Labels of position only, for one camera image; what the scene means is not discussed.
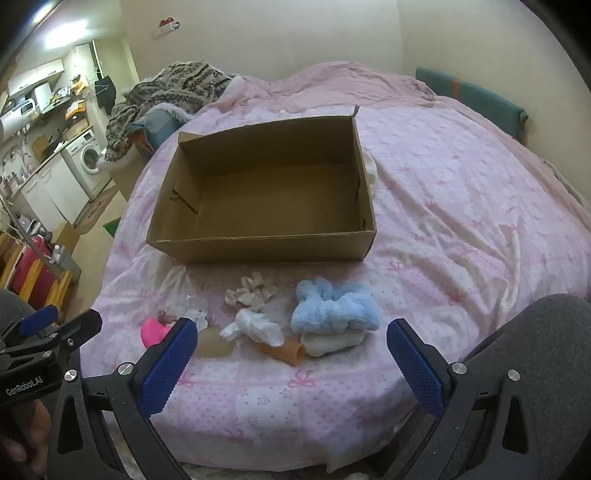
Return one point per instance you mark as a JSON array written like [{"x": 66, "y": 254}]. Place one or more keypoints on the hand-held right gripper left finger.
[{"x": 168, "y": 364}]

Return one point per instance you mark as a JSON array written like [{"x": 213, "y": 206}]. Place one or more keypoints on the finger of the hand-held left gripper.
[
  {"x": 38, "y": 318},
  {"x": 76, "y": 328}
]

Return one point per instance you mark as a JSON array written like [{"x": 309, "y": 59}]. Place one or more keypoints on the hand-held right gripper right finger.
[{"x": 415, "y": 364}]

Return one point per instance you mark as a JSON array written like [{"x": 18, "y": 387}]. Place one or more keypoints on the pink heart plush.
[{"x": 154, "y": 332}]

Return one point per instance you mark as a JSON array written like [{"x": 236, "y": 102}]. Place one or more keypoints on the clear plastic packet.
[{"x": 194, "y": 309}]

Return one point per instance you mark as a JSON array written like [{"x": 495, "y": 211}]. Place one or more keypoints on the white sock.
[{"x": 328, "y": 344}]

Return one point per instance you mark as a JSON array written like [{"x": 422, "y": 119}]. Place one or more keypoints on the light blue plush toy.
[{"x": 332, "y": 307}]

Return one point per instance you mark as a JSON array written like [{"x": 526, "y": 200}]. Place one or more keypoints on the beige lace scrunchie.
[{"x": 251, "y": 290}]

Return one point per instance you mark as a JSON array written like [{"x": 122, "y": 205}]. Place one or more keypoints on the brown cardboard box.
[{"x": 277, "y": 198}]

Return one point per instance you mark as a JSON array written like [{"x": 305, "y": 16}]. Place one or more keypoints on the person's left hand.
[{"x": 27, "y": 424}]

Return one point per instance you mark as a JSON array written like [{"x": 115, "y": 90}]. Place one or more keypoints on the person's left leg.
[{"x": 11, "y": 304}]

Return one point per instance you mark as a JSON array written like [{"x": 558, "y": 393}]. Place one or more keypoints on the yellow wooden chair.
[{"x": 27, "y": 277}]

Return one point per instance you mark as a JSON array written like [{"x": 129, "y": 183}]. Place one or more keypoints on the brown paper piece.
[{"x": 212, "y": 344}]

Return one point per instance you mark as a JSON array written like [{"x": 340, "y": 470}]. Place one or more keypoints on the grey bin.
[{"x": 69, "y": 267}]

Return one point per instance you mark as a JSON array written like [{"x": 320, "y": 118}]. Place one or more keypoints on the white bottle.
[{"x": 56, "y": 254}]

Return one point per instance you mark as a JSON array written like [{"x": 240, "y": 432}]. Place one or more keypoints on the small cardboard box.
[{"x": 64, "y": 233}]

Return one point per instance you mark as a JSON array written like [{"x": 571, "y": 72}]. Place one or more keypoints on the white crumpled cloth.
[{"x": 256, "y": 325}]

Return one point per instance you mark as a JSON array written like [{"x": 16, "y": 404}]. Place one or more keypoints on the orange tan sock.
[{"x": 288, "y": 353}]

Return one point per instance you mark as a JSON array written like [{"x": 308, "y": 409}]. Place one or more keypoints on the brown patterned doormat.
[{"x": 94, "y": 207}]

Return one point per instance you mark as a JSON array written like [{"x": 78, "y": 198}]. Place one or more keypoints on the white kitchen cabinet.
[{"x": 51, "y": 194}]

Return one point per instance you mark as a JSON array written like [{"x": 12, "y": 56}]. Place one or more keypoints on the pink bow-print bed cover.
[{"x": 461, "y": 207}]

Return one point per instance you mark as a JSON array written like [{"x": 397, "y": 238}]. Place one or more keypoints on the white washing machine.
[{"x": 87, "y": 157}]

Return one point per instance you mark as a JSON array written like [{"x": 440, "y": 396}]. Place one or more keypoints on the white microwave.
[{"x": 23, "y": 107}]

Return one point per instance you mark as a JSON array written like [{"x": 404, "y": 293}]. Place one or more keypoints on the blue fur-trimmed jacket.
[{"x": 157, "y": 122}]

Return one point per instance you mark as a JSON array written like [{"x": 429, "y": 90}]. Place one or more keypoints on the black garment on hanger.
[{"x": 105, "y": 94}]

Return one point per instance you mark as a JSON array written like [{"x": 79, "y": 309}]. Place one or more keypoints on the patterned knit blanket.
[{"x": 184, "y": 83}]

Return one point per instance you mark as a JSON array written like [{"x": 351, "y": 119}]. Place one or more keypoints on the teal headboard cushion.
[{"x": 480, "y": 101}]

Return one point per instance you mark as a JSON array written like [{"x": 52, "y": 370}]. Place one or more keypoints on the white wall cabinets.
[{"x": 51, "y": 69}]

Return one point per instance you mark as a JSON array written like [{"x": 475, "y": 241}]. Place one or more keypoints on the wall hook with red item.
[{"x": 167, "y": 25}]

